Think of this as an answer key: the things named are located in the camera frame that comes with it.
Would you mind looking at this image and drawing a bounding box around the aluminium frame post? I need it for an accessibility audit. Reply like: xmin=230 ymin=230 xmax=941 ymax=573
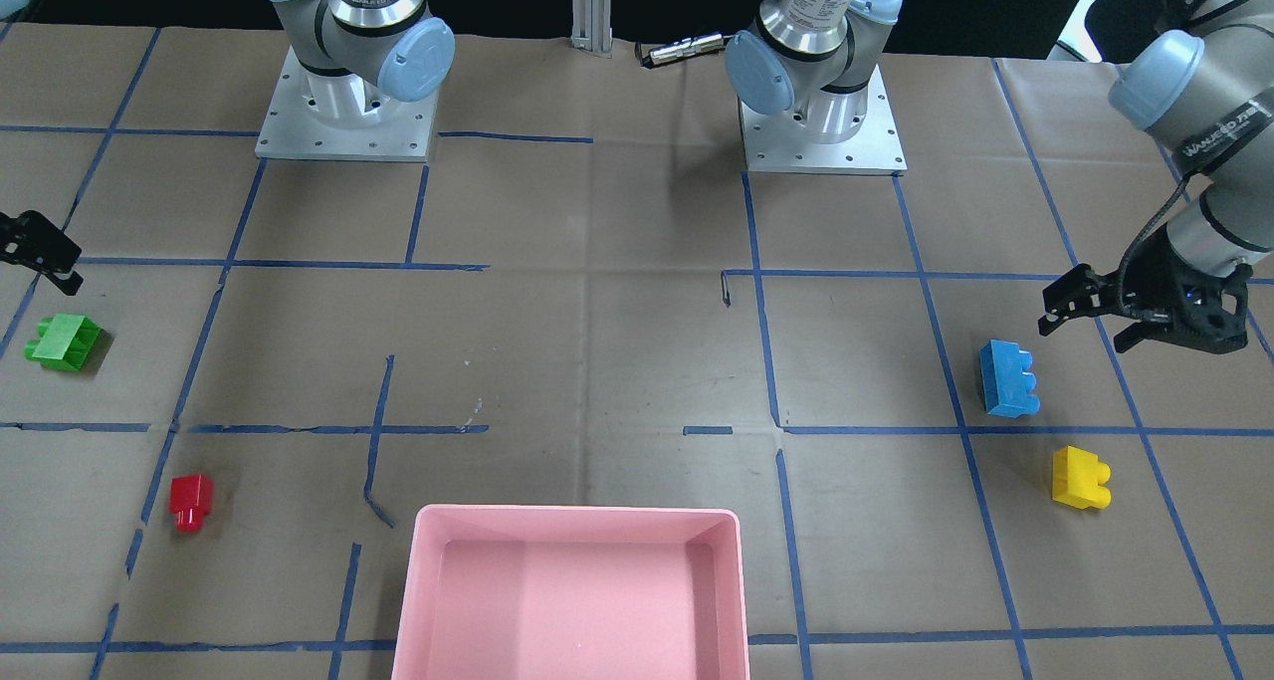
xmin=569 ymin=0 xmax=613 ymax=59

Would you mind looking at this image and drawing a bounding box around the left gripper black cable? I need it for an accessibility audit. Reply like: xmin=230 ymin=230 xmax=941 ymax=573
xmin=1117 ymin=174 xmax=1195 ymax=313

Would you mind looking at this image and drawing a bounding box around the pink plastic box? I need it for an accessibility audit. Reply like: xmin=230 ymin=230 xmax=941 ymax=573
xmin=392 ymin=504 xmax=750 ymax=679

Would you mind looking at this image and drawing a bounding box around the green toy block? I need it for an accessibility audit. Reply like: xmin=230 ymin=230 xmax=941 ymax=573
xmin=23 ymin=315 xmax=102 ymax=372

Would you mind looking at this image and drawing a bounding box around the yellow toy block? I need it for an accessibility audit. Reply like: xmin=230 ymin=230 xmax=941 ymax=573
xmin=1051 ymin=444 xmax=1112 ymax=511

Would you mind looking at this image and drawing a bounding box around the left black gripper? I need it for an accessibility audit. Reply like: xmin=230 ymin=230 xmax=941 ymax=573
xmin=1038 ymin=252 xmax=1252 ymax=354

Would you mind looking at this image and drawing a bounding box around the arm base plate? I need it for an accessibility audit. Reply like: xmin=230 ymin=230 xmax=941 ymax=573
xmin=739 ymin=67 xmax=910 ymax=176
xmin=255 ymin=48 xmax=440 ymax=163

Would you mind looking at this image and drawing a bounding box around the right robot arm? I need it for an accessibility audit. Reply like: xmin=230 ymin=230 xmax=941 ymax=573
xmin=259 ymin=0 xmax=456 ymax=160

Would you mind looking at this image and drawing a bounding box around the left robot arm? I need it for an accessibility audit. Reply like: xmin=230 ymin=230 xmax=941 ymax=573
xmin=725 ymin=0 xmax=1271 ymax=354

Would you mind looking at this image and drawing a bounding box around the red toy block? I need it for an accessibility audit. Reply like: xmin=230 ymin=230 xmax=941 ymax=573
xmin=168 ymin=472 xmax=215 ymax=534

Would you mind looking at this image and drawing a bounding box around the metal cable connector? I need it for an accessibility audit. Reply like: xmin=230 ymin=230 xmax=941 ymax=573
xmin=634 ymin=32 xmax=733 ymax=71

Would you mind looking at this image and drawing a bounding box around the blue toy block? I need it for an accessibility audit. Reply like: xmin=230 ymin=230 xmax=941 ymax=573
xmin=978 ymin=340 xmax=1041 ymax=418

